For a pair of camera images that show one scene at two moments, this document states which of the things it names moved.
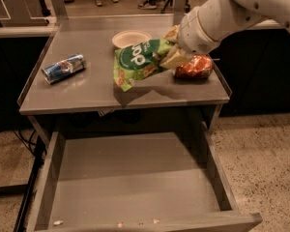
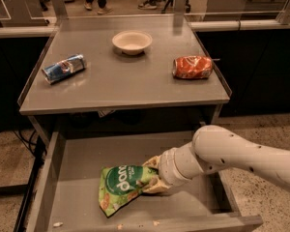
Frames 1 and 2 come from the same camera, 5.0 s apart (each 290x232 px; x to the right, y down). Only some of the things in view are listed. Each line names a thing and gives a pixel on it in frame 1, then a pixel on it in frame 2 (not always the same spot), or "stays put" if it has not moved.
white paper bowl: x=129 y=38 stays put
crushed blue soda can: x=64 y=68 stays put
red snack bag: x=199 y=67 stays put
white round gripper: x=192 y=33 -> x=166 y=168
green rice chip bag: x=137 y=61 -> x=119 y=185
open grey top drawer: x=174 y=181 stays put
